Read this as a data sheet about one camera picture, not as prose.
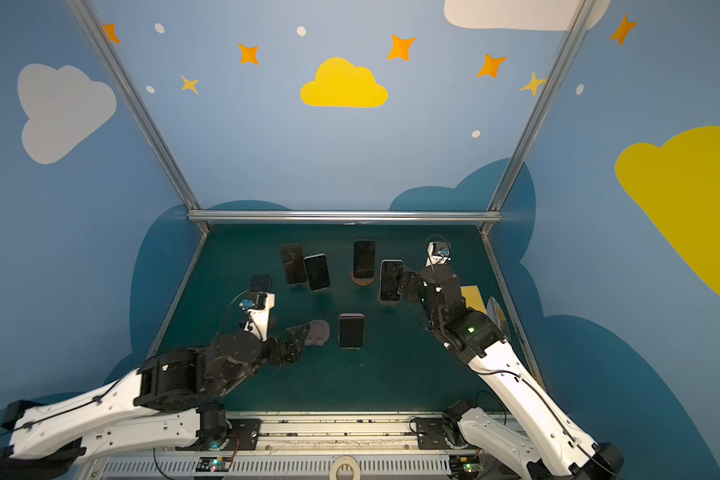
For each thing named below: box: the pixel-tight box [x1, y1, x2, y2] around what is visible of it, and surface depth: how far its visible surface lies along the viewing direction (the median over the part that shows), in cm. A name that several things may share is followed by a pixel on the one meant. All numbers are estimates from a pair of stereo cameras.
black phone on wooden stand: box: [353, 240, 376, 278], surface depth 100 cm
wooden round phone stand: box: [350, 270, 376, 287], surface depth 106 cm
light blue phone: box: [249, 274, 272, 293], surface depth 106 cm
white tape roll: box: [329, 456, 361, 480], surface depth 72 cm
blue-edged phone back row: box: [303, 253, 330, 291], surface depth 95 cm
